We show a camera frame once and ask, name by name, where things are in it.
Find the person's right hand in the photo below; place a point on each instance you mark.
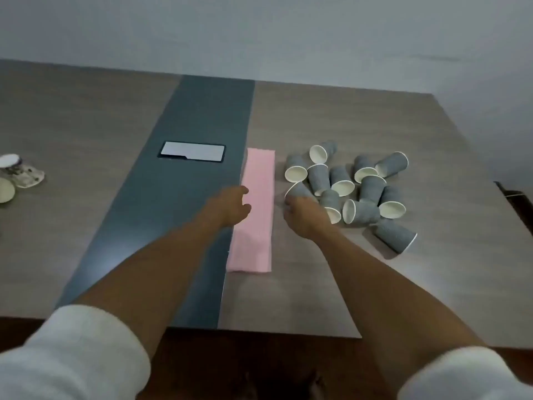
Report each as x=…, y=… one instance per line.
x=306, y=218

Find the person's left hand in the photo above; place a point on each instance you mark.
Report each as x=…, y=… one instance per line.
x=227, y=206

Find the pink plastic bag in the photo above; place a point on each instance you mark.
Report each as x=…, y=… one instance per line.
x=254, y=237

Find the pile of grey paper cups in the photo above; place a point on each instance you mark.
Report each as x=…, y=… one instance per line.
x=366, y=212

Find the floral paper cup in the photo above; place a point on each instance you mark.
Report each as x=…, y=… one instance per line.
x=8, y=160
x=5, y=191
x=25, y=175

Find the person's left forearm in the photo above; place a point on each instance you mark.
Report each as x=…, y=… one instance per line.
x=166, y=266

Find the person's right forearm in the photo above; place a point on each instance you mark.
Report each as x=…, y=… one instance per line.
x=374, y=287

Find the smartphone on table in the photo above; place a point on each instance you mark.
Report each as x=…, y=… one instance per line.
x=191, y=152

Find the wooden table with grey strip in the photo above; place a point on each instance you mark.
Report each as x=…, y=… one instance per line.
x=374, y=120

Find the white left sleeve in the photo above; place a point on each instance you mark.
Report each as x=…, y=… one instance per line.
x=75, y=354

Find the white sleeve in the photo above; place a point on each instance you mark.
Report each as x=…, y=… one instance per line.
x=466, y=374
x=75, y=354

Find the white right sleeve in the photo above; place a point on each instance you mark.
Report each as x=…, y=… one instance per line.
x=466, y=374

